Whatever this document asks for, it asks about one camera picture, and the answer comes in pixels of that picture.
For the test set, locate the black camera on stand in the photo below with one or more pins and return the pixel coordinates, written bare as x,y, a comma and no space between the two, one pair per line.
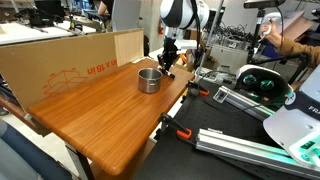
263,3

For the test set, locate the large cardboard box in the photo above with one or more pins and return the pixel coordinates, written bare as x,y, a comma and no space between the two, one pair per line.
60,66

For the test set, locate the white background table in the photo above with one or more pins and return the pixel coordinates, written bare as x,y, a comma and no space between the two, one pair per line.
30,32

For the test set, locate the blue grey chair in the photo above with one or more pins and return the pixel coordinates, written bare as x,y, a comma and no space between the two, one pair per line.
20,156

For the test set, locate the white VR controller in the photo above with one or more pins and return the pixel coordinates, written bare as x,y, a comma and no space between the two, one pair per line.
266,20

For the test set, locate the grey equipment box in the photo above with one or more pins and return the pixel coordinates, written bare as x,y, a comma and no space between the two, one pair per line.
230,56

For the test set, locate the black tripod stand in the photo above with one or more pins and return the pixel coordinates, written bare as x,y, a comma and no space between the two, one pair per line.
255,36

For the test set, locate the grey metal table leg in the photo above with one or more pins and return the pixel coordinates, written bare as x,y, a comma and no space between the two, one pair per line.
80,160

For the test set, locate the white VR headset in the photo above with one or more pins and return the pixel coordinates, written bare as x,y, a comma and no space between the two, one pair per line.
263,81

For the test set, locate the operator hand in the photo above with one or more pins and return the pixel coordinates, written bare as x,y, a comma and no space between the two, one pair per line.
275,35

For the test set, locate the black orange bar clamp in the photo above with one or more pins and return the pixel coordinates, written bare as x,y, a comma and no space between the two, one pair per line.
197,89
176,128

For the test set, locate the black perforated breadboard plate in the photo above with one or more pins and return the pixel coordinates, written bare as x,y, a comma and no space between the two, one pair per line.
206,140

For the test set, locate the brown cardboard sheet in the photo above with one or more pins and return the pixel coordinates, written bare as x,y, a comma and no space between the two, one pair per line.
296,23

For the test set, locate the long aluminium profile rail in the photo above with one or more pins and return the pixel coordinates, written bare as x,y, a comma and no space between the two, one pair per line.
246,150

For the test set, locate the blue plastic bin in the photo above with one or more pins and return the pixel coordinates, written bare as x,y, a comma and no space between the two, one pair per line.
271,50

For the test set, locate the brown sleeved forearm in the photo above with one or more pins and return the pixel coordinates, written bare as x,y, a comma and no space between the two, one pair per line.
300,50

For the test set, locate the silver metal pole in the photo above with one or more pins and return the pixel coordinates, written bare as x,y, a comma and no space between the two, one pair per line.
210,40

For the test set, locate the person in black shirt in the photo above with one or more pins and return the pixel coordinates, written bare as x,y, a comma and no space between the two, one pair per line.
106,6

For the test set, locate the orange plastic object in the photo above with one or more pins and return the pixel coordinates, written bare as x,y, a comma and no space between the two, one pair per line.
182,60

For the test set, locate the small steel pot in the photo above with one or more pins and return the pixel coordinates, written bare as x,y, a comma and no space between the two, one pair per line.
149,81

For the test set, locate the black monitor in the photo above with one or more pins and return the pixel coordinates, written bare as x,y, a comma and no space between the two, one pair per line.
50,8

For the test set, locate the short aluminium profile rail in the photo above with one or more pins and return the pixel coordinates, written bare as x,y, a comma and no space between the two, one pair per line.
243,101

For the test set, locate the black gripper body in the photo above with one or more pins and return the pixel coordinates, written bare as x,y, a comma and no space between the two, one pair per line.
170,50

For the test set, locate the black and white marker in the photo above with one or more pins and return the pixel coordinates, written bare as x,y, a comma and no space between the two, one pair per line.
168,73

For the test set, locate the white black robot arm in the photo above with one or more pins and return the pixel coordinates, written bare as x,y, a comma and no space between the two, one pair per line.
183,11

